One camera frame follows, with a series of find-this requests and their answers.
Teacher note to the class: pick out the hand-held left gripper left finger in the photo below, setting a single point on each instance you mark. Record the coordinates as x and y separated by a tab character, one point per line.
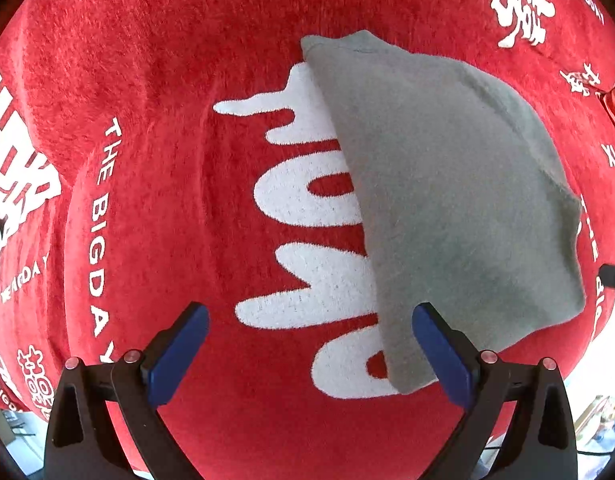
180	355

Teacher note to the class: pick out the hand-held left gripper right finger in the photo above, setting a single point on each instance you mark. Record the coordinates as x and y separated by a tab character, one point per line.
442	355

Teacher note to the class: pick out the grey small garment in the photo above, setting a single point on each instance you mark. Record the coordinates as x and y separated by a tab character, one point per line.
462	185

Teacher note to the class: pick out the red printed blanket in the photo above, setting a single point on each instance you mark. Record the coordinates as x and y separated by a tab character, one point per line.
162	160

